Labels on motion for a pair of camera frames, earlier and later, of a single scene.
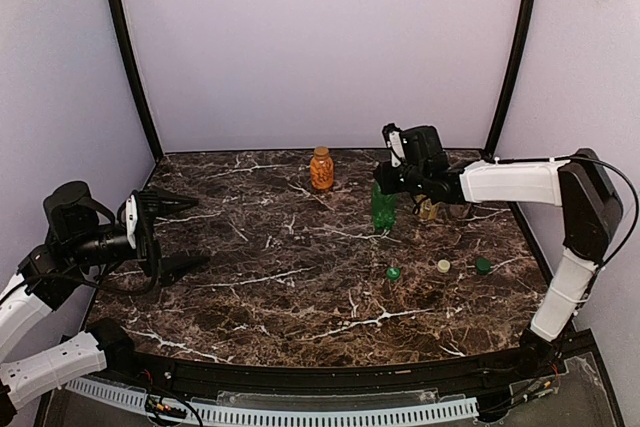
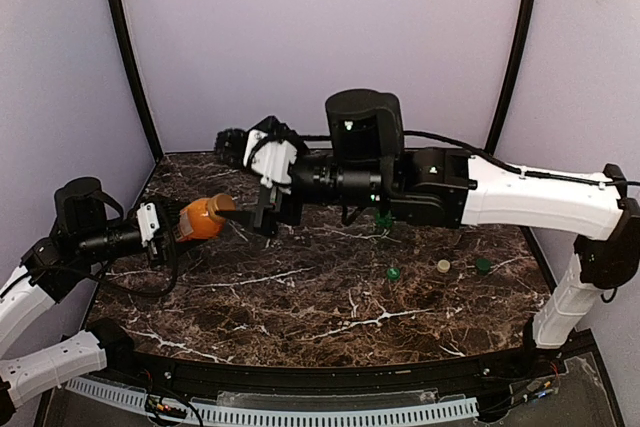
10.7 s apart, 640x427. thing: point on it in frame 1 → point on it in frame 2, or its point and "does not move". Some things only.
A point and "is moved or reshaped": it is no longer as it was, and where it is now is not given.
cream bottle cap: x=443 y=265 does not move
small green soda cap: x=393 y=273 does not move
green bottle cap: x=482 y=266 does not move
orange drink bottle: x=322 y=169 is moved or reshaped
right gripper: x=386 y=179 → x=273 y=209
